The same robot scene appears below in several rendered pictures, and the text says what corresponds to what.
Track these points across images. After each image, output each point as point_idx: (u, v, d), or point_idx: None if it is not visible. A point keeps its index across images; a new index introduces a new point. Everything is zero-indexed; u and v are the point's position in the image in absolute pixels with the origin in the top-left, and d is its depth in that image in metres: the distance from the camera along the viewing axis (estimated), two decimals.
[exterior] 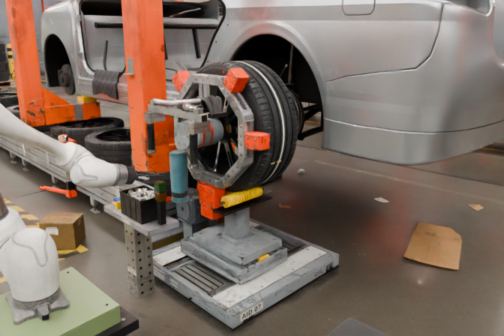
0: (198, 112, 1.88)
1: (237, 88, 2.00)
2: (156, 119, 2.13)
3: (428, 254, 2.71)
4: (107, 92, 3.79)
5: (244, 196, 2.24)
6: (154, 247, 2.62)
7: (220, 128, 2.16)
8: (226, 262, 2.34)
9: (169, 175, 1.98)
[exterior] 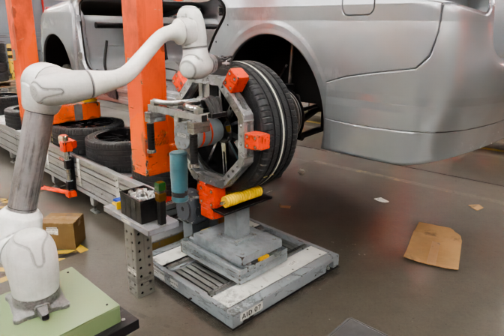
0: (198, 112, 1.88)
1: (237, 88, 2.00)
2: (156, 119, 2.13)
3: (428, 254, 2.71)
4: (107, 92, 3.79)
5: (244, 196, 2.24)
6: (154, 247, 2.62)
7: (220, 128, 2.16)
8: (226, 262, 2.34)
9: None
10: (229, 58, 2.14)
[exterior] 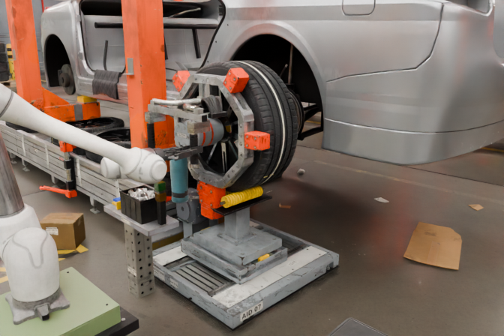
0: (198, 112, 1.88)
1: (237, 88, 2.00)
2: (156, 119, 2.13)
3: (428, 254, 2.71)
4: (107, 92, 3.79)
5: (244, 196, 2.24)
6: (154, 247, 2.62)
7: (220, 128, 2.16)
8: (226, 262, 2.34)
9: None
10: (196, 148, 1.90)
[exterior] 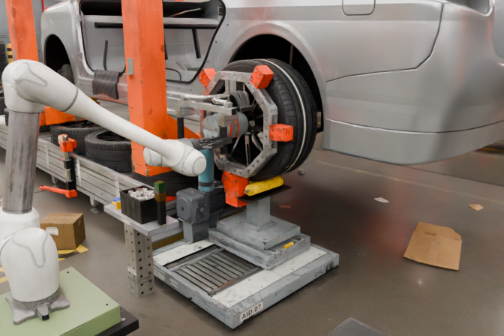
0: (228, 106, 2.05)
1: (262, 85, 2.16)
2: (186, 113, 2.30)
3: (428, 254, 2.71)
4: (107, 92, 3.79)
5: (267, 184, 2.40)
6: (154, 247, 2.62)
7: (245, 121, 2.32)
8: (253, 250, 2.47)
9: None
10: (226, 139, 2.07)
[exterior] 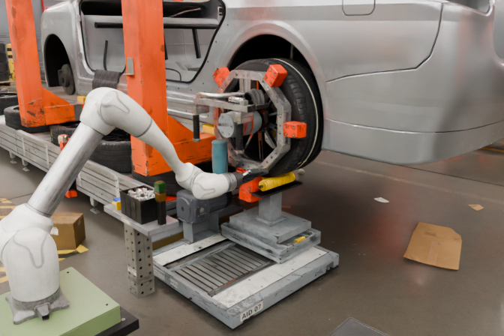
0: (244, 104, 2.12)
1: (277, 82, 2.23)
2: (201, 111, 2.36)
3: (428, 254, 2.71)
4: None
5: (280, 181, 2.47)
6: (154, 247, 2.62)
7: (259, 119, 2.39)
8: (266, 244, 2.54)
9: (265, 172, 2.27)
10: (262, 170, 2.25)
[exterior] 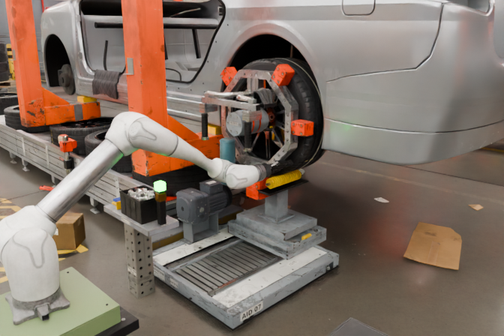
0: (253, 103, 2.15)
1: (284, 82, 2.27)
2: (210, 109, 2.40)
3: (428, 254, 2.71)
4: (107, 92, 3.79)
5: (286, 178, 2.51)
6: (154, 247, 2.62)
7: (266, 118, 2.43)
8: (273, 241, 2.58)
9: (290, 163, 2.41)
10: (287, 161, 2.38)
